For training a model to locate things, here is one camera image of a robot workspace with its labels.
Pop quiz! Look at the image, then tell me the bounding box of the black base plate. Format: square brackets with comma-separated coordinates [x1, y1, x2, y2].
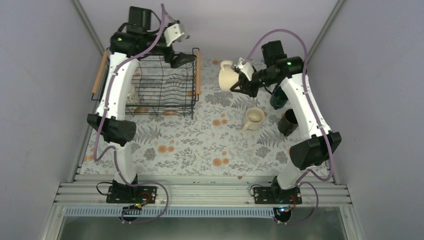
[105, 185, 158, 205]
[252, 186, 303, 205]

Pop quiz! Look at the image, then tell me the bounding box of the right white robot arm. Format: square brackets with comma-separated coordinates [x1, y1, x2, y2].
[227, 40, 342, 204]

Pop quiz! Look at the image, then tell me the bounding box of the aluminium rail frame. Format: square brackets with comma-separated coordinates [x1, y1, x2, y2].
[53, 175, 352, 218]

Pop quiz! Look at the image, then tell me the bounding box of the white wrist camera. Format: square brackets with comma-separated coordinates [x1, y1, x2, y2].
[163, 20, 190, 47]
[235, 57, 255, 82]

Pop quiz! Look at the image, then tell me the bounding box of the patterned white mug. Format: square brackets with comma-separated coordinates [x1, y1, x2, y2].
[126, 84, 141, 105]

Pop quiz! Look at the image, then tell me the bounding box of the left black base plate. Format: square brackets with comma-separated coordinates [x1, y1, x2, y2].
[105, 185, 158, 205]

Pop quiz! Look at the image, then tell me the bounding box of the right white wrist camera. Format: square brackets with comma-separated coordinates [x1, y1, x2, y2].
[235, 57, 255, 82]

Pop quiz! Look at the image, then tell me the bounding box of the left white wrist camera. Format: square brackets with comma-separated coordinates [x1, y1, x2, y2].
[163, 20, 190, 47]

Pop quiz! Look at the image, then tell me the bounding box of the dark green mug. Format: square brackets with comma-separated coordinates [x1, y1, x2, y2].
[269, 85, 288, 110]

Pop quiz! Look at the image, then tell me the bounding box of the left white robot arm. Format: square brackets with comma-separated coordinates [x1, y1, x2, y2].
[87, 4, 194, 203]

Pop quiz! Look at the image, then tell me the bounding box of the black wire dish rack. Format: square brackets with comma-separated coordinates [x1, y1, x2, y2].
[86, 51, 200, 125]

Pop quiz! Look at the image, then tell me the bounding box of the beige mug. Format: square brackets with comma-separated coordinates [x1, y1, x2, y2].
[242, 107, 265, 131]

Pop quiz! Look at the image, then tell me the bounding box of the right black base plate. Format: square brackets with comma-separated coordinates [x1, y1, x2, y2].
[252, 186, 303, 205]

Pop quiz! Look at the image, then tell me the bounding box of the floral table mat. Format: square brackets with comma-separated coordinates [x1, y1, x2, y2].
[80, 58, 329, 176]

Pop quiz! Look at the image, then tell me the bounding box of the matte black mug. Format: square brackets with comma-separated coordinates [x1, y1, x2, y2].
[277, 109, 299, 137]

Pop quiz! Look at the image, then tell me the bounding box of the cream ribbed mug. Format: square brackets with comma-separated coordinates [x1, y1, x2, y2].
[218, 60, 239, 92]

